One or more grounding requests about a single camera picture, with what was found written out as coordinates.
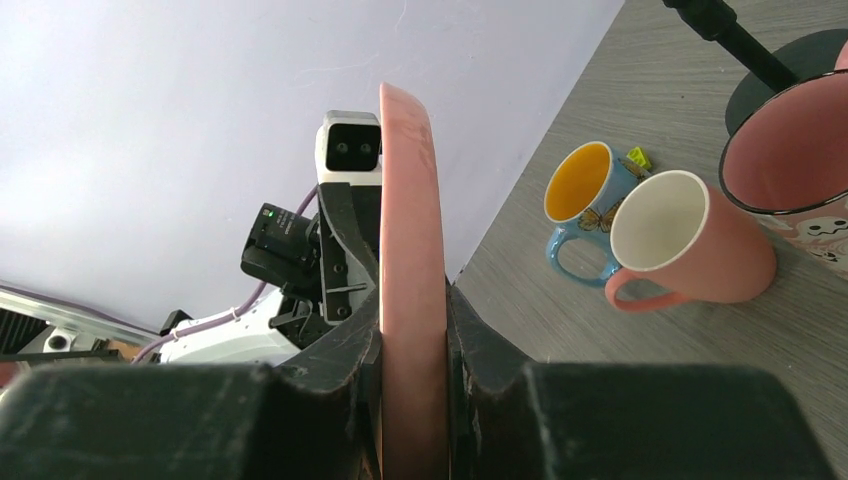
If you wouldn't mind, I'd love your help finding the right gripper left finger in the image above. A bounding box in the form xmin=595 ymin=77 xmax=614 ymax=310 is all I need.
xmin=1 ymin=294 xmax=380 ymax=479

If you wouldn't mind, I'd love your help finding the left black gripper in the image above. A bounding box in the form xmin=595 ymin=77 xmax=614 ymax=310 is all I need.
xmin=240 ymin=182 xmax=382 ymax=348

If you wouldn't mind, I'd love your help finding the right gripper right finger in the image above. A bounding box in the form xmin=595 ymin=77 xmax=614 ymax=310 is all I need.
xmin=446 ymin=286 xmax=835 ymax=479

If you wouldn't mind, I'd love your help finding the large pink cream plate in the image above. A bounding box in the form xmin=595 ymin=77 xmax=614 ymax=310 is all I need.
xmin=379 ymin=83 xmax=449 ymax=479

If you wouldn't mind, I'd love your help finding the blue butterfly mug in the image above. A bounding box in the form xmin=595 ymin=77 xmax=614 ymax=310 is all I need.
xmin=543 ymin=141 xmax=653 ymax=288

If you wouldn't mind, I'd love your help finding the plain pink mug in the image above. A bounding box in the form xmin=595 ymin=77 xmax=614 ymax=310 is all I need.
xmin=605 ymin=170 xmax=777 ymax=313

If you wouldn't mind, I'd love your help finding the pink patterned mug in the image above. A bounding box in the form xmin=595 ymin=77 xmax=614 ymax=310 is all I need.
xmin=719 ymin=47 xmax=847 ymax=278

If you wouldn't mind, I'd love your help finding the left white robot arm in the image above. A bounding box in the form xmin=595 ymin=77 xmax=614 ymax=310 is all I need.
xmin=135 ymin=183 xmax=382 ymax=365

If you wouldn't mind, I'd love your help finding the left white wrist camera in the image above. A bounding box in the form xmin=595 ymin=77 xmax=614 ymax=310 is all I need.
xmin=314 ymin=110 xmax=382 ymax=186

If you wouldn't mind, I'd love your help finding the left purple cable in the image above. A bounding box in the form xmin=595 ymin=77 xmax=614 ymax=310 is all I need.
xmin=132 ymin=185 xmax=319 ymax=366

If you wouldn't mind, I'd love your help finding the aluminium frame rail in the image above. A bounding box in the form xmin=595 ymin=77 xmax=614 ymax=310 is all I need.
xmin=1 ymin=286 xmax=160 ymax=379

